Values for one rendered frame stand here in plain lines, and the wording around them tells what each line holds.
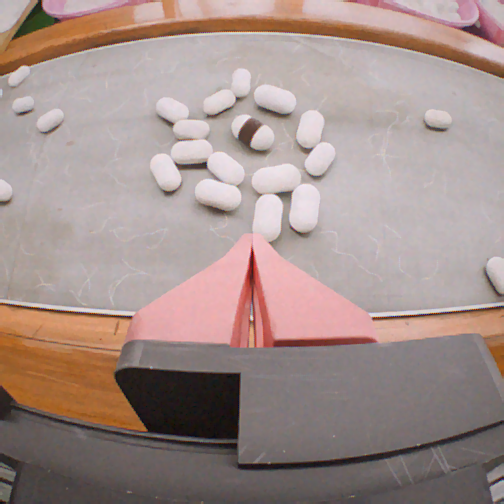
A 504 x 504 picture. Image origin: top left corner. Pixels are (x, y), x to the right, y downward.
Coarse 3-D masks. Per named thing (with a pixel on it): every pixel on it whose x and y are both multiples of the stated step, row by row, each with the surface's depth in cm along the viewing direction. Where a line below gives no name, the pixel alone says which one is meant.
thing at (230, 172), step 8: (216, 152) 25; (208, 160) 25; (216, 160) 24; (224, 160) 24; (232, 160) 24; (208, 168) 25; (216, 168) 24; (224, 168) 24; (232, 168) 24; (240, 168) 24; (216, 176) 25; (224, 176) 24; (232, 176) 24; (240, 176) 24; (232, 184) 25
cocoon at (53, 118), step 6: (48, 114) 26; (54, 114) 26; (60, 114) 27; (42, 120) 26; (48, 120) 26; (54, 120) 26; (60, 120) 27; (42, 126) 26; (48, 126) 26; (54, 126) 27
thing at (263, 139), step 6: (234, 120) 25; (240, 120) 25; (234, 126) 25; (240, 126) 25; (264, 126) 25; (234, 132) 25; (258, 132) 25; (264, 132) 25; (270, 132) 25; (258, 138) 25; (264, 138) 25; (270, 138) 25; (252, 144) 25; (258, 144) 25; (264, 144) 25; (270, 144) 25
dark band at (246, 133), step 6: (246, 120) 25; (252, 120) 25; (258, 120) 25; (246, 126) 25; (252, 126) 25; (258, 126) 25; (240, 132) 25; (246, 132) 25; (252, 132) 25; (240, 138) 25; (246, 138) 25; (252, 138) 25; (246, 144) 26
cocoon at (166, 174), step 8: (152, 160) 24; (160, 160) 24; (168, 160) 24; (152, 168) 24; (160, 168) 24; (168, 168) 24; (176, 168) 25; (160, 176) 24; (168, 176) 24; (176, 176) 24; (160, 184) 24; (168, 184) 24; (176, 184) 24
